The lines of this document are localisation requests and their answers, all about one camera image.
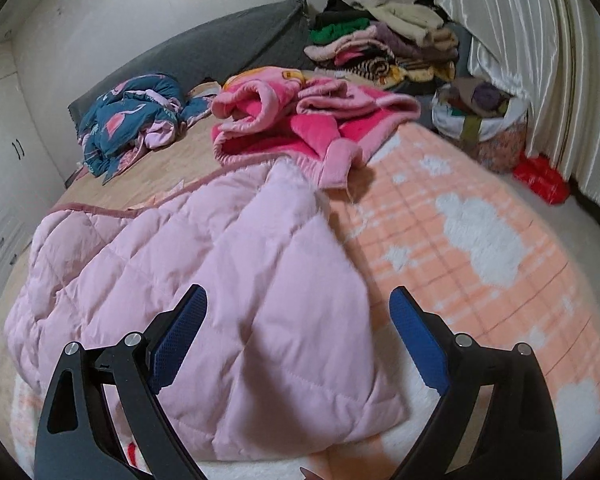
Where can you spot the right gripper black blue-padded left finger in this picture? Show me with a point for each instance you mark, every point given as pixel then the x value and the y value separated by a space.
pixel 76 437

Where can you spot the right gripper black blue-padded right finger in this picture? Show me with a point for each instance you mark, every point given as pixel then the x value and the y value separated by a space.
pixel 494 418

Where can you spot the light pink quilted coat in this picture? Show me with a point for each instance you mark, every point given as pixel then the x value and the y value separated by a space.
pixel 284 363

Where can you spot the bag stuffed with clothes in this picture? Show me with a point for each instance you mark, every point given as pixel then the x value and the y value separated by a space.
pixel 486 123

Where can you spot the pile of folded clothes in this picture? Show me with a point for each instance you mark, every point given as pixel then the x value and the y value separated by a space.
pixel 409 47

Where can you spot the person's left hand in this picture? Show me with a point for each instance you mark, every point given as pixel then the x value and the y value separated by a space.
pixel 310 475

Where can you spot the orange plaid bear blanket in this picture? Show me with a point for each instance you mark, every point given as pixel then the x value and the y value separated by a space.
pixel 423 215

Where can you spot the tan bed sheet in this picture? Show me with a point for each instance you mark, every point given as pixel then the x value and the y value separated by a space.
pixel 188 159

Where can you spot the blue flamingo print quilt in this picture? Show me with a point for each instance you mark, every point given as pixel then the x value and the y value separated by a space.
pixel 142 114

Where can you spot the red plastic bag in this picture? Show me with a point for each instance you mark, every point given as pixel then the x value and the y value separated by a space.
pixel 542 179

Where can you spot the hot pink fleece blanket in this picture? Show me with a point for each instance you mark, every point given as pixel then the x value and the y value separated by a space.
pixel 328 126

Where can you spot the grey fabric headboard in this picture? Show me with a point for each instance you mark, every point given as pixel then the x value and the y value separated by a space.
pixel 274 34

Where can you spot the cream satin curtain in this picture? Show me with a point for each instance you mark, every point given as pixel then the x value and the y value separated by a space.
pixel 547 52

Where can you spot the white wardrobe with black handles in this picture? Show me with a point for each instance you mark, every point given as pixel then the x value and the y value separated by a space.
pixel 29 181

